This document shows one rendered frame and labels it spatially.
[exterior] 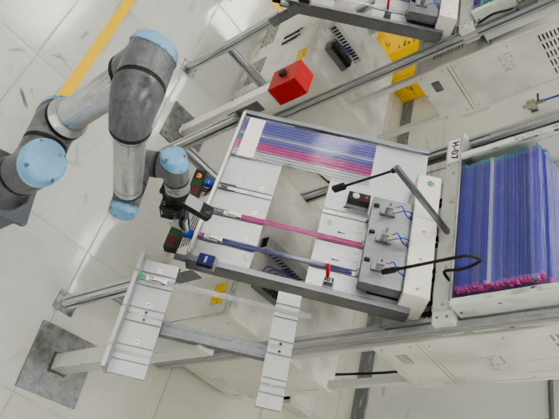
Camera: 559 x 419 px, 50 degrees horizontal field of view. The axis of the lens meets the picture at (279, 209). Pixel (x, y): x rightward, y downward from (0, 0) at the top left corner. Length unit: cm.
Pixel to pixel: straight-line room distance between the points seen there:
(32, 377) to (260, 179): 108
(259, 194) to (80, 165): 90
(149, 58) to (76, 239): 132
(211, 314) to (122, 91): 110
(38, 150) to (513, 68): 214
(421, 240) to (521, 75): 131
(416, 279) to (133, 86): 101
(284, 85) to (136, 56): 131
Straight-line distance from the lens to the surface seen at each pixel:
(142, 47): 139
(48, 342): 241
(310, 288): 185
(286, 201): 251
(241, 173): 211
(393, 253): 191
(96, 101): 153
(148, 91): 132
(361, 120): 327
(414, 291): 183
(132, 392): 262
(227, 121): 239
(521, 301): 173
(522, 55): 296
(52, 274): 246
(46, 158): 163
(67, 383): 245
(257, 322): 224
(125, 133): 135
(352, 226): 201
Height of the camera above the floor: 211
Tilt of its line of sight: 37 degrees down
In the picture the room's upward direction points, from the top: 73 degrees clockwise
